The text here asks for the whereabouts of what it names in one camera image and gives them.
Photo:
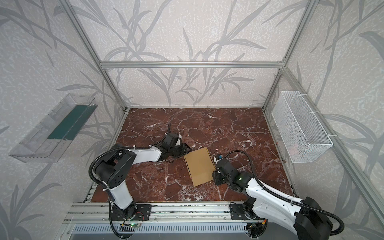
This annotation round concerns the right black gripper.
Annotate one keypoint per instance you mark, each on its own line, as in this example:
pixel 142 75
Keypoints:
pixel 218 175

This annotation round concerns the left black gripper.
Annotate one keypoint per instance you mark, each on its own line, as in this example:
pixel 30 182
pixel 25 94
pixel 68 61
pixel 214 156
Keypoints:
pixel 181 148

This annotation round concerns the brown cardboard box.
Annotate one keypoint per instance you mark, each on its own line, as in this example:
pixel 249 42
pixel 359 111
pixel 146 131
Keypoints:
pixel 200 166

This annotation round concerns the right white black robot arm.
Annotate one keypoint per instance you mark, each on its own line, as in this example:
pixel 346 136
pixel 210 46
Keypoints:
pixel 304 218

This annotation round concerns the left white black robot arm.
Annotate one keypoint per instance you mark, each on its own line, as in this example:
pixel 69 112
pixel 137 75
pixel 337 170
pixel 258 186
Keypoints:
pixel 110 169

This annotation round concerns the small green lit circuit board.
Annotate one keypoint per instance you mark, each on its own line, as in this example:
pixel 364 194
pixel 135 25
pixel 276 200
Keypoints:
pixel 129 227

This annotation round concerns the white wire mesh basket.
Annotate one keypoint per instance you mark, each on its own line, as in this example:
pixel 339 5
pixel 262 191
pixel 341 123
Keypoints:
pixel 303 136

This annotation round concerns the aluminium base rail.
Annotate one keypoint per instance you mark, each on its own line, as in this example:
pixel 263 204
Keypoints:
pixel 179 212

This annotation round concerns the aluminium frame structure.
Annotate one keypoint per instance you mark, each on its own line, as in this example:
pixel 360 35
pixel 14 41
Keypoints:
pixel 361 181

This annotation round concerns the clear acrylic wall tray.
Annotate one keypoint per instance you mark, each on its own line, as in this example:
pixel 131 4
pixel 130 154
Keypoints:
pixel 47 142

